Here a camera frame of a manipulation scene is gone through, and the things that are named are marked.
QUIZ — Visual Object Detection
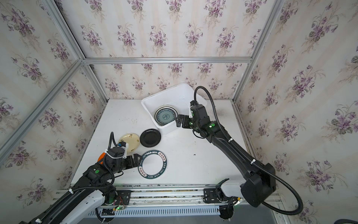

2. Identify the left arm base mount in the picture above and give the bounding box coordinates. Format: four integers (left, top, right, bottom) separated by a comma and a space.
95, 189, 131, 224

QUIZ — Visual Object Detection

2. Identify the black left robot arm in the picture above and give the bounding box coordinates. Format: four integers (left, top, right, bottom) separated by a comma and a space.
28, 132, 130, 224

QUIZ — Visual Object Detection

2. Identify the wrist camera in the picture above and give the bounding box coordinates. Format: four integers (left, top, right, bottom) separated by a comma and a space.
189, 105, 195, 118
117, 141, 129, 159

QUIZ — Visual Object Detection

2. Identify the beige plate with calligraphy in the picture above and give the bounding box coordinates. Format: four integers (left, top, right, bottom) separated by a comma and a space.
118, 133, 140, 153

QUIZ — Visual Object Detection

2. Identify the aluminium frame post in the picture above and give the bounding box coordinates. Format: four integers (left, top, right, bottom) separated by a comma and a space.
81, 60, 109, 105

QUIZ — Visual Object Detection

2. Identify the aluminium rail base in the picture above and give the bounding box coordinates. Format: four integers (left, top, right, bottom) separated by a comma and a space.
55, 183, 283, 219

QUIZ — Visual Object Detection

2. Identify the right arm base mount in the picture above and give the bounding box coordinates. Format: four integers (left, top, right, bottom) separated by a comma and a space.
203, 178, 243, 220

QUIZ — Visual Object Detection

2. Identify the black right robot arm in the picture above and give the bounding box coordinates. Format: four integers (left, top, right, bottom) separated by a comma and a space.
176, 86, 304, 216

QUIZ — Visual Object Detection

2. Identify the blue floral small plate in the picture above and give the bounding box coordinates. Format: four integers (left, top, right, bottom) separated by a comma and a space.
154, 106, 178, 126

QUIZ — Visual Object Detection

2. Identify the green Hao Wei plate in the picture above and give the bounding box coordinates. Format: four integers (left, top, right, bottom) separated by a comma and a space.
138, 150, 167, 180

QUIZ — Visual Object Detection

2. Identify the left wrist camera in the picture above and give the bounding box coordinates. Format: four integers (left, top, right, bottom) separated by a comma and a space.
117, 141, 129, 159

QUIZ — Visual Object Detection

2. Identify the orange plate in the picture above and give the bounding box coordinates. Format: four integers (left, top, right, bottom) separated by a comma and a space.
97, 152, 106, 164

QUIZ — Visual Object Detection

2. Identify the white plastic bin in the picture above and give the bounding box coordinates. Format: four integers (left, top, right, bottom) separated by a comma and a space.
141, 83, 194, 135

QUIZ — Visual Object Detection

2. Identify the black glossy plate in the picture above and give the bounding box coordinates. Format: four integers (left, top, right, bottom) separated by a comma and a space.
139, 128, 161, 148

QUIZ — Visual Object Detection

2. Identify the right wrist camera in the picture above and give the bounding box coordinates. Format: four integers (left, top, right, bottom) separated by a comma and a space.
189, 105, 195, 118

